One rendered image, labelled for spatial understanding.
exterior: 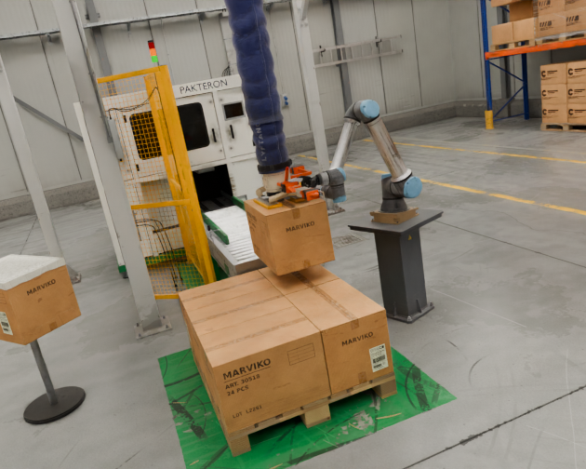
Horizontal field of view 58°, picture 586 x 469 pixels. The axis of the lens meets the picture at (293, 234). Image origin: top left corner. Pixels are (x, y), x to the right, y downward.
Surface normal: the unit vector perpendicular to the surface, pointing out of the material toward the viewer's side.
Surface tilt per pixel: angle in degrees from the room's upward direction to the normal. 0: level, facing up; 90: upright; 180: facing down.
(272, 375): 90
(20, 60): 90
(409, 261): 90
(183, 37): 90
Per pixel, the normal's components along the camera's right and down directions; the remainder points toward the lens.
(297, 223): 0.31, 0.21
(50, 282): 0.84, 0.01
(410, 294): 0.65, 0.11
